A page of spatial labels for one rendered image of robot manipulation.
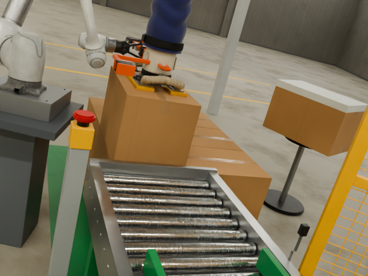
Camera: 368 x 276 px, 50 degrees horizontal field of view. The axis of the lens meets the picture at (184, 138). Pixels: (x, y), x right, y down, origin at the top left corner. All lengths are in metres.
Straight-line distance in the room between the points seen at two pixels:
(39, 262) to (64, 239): 0.84
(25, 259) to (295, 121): 2.11
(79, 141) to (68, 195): 0.20
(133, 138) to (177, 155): 0.26
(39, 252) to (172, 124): 0.99
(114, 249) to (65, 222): 0.19
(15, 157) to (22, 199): 0.23
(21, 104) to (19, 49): 0.26
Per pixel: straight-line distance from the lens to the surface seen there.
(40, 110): 1.96
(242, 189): 2.46
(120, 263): 1.38
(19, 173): 2.14
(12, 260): 2.29
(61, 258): 1.51
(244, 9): 5.45
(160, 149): 2.10
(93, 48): 2.25
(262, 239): 1.74
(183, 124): 2.08
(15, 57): 2.02
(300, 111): 3.16
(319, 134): 3.11
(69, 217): 1.41
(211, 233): 1.75
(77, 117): 1.25
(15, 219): 2.28
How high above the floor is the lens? 1.45
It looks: 19 degrees down
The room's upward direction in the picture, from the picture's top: 15 degrees clockwise
